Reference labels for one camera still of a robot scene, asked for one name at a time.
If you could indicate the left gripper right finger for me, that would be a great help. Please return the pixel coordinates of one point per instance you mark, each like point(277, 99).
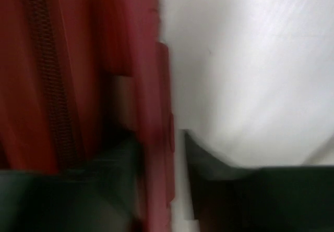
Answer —
point(274, 198)

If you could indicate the red suitcase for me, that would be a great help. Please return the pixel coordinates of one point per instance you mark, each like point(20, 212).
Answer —
point(76, 74)

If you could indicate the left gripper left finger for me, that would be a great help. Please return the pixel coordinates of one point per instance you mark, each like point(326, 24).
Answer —
point(100, 196)

